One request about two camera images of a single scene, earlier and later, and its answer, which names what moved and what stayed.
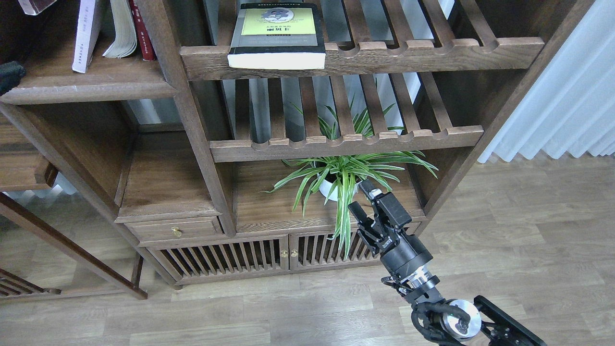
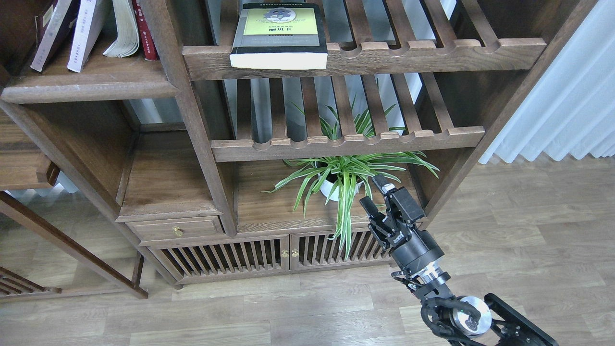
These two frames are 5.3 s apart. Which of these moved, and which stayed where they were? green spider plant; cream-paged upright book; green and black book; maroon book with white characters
Moved: maroon book with white characters
Stayed: cream-paged upright book; green spider plant; green and black book
